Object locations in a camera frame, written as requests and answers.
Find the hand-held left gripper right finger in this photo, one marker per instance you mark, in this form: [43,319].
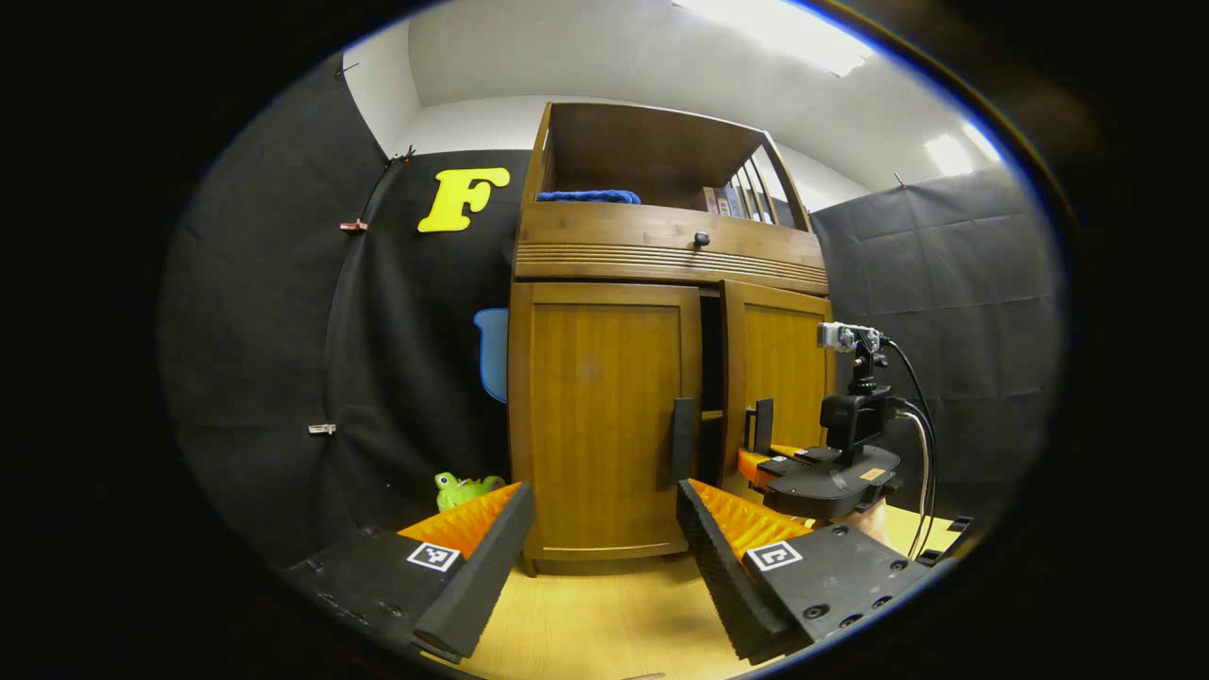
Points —
[718,576]

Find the large ceiling light panel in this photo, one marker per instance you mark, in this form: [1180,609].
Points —
[784,28]

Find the wooden drawer with black knob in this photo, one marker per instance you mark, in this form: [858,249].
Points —
[604,227]

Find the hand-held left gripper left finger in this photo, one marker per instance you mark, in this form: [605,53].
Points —
[486,576]

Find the wooden double-door shoe cabinet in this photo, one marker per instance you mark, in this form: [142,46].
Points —
[652,142]

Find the blue spine book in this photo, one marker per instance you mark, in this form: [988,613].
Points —
[736,202]

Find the green toy animal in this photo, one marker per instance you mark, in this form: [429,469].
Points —
[453,493]

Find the pink spine book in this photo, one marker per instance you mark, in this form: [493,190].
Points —
[708,199]

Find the blue knitted cloth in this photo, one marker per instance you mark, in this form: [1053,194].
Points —
[586,196]

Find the tan spine book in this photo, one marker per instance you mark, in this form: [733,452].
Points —
[722,201]

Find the small ceiling light panel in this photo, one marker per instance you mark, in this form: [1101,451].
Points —
[949,153]

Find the wooden cabinet door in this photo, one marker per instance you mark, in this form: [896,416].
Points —
[595,406]
[784,368]

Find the black backdrop cloth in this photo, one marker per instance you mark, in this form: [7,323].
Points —
[945,312]

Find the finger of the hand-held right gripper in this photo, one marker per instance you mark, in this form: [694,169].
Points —
[779,466]

